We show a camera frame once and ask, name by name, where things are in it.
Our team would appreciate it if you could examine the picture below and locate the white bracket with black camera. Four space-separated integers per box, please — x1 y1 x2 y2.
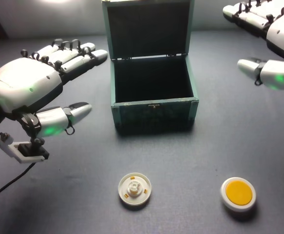
0 125 50 163

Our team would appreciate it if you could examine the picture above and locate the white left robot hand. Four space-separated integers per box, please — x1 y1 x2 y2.
0 38 109 137

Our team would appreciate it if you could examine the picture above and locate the white round cap with clips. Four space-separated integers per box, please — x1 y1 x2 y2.
118 173 152 205

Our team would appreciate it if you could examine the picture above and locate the thin black cable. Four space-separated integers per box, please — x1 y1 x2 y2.
0 161 37 206

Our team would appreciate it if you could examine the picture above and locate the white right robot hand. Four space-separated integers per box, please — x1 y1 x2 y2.
222 0 284 91

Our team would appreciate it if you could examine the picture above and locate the green wooden chest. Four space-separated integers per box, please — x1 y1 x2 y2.
102 0 200 135

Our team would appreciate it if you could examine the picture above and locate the yellow round button white rim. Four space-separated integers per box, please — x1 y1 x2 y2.
220 176 257 211

